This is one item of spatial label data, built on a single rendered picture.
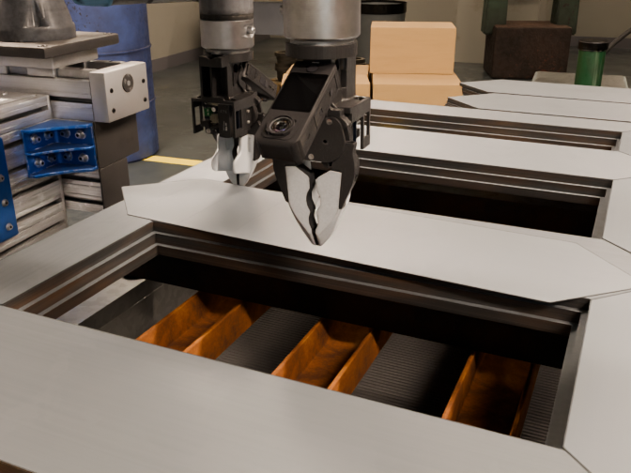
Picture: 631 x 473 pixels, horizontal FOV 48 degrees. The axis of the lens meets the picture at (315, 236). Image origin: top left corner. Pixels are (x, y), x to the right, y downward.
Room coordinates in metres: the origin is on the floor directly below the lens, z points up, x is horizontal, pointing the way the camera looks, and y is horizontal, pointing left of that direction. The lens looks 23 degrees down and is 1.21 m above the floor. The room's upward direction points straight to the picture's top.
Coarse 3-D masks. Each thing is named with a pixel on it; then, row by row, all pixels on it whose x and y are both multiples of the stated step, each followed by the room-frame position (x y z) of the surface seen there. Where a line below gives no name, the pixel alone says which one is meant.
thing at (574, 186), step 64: (448, 128) 1.52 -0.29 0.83; (512, 128) 1.47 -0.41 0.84; (576, 128) 1.42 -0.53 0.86; (512, 192) 1.13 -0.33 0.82; (576, 192) 1.09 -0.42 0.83; (128, 256) 0.84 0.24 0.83; (192, 256) 0.86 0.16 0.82; (256, 256) 0.83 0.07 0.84; (320, 256) 0.80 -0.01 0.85; (512, 320) 0.69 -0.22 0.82; (576, 320) 0.67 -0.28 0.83
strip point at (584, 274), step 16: (576, 256) 0.78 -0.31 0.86; (592, 256) 0.78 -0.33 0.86; (576, 272) 0.74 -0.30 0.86; (592, 272) 0.74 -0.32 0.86; (608, 272) 0.74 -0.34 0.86; (624, 272) 0.74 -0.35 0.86; (560, 288) 0.70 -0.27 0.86; (576, 288) 0.70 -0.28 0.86; (592, 288) 0.70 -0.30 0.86; (608, 288) 0.70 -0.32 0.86; (624, 288) 0.70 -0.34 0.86
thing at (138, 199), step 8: (152, 184) 1.05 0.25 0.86; (160, 184) 1.05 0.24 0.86; (168, 184) 1.05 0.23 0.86; (176, 184) 1.05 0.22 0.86; (184, 184) 1.05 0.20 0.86; (136, 192) 1.01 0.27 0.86; (144, 192) 1.01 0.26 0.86; (152, 192) 1.01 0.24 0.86; (160, 192) 1.01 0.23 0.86; (168, 192) 1.01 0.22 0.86; (128, 200) 0.98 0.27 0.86; (136, 200) 0.98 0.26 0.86; (144, 200) 0.98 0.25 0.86; (152, 200) 0.98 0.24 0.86; (128, 208) 0.94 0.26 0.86; (136, 208) 0.94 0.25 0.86
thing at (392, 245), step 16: (384, 224) 0.88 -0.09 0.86; (400, 224) 0.88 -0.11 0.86; (416, 224) 0.88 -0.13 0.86; (432, 224) 0.88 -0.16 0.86; (368, 240) 0.83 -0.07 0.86; (384, 240) 0.83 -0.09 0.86; (400, 240) 0.83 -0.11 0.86; (416, 240) 0.83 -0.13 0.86; (352, 256) 0.78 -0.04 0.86; (368, 256) 0.78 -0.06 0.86; (384, 256) 0.78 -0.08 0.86; (400, 256) 0.78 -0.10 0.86; (416, 256) 0.78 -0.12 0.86
